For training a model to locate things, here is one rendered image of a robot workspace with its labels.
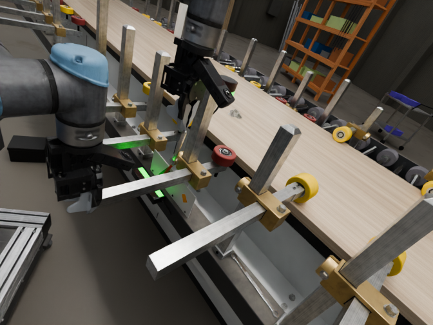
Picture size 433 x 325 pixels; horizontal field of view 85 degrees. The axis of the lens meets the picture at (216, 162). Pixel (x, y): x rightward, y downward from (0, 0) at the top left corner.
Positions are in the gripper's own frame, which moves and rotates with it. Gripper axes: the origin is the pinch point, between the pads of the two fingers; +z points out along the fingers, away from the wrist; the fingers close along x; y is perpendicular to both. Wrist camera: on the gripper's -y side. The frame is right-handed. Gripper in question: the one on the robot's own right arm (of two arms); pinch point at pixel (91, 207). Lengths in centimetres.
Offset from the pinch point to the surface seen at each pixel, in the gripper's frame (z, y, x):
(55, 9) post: -10, -30, -152
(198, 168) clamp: -4.8, -30.5, 0.9
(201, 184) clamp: -1.8, -29.6, 4.9
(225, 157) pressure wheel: -8.5, -39.3, 2.6
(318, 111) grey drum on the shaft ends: -3, -177, -28
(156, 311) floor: 82, -29, 8
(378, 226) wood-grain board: -8, -69, 46
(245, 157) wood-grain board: -7.9, -48.0, 4.3
